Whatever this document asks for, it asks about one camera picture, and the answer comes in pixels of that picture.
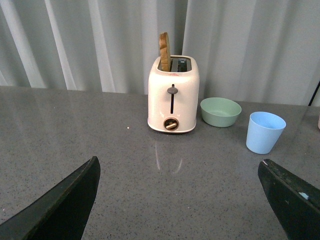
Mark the green bowl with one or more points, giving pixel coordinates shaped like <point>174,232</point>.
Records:
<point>220,112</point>

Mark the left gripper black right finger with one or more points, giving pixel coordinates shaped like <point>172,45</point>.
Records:
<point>295,202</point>

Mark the white two-slot toaster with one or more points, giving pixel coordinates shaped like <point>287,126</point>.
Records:
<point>173,96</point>

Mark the toasted bread slice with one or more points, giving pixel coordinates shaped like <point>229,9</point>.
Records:
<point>165,53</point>

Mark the light blue cup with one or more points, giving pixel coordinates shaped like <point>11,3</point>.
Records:
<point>264,130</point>

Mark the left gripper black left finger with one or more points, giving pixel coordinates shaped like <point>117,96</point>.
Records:
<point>61,213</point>

